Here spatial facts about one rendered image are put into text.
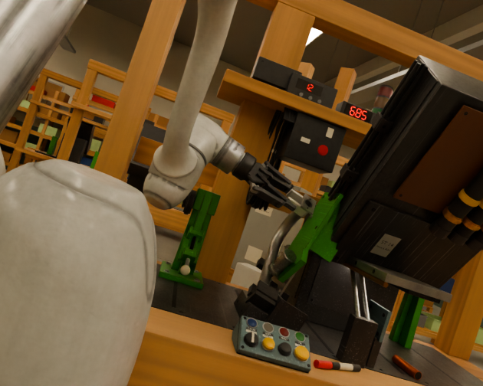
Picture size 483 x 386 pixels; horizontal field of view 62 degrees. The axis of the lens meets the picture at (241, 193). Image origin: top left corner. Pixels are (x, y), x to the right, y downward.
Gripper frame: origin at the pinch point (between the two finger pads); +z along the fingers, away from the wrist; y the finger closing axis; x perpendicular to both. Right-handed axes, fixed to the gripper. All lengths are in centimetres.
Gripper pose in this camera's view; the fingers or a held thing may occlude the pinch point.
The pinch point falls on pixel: (297, 203)
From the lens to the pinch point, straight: 113.3
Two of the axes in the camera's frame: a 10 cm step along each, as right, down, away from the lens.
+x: -4.8, 5.5, 6.8
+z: 8.2, 5.6, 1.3
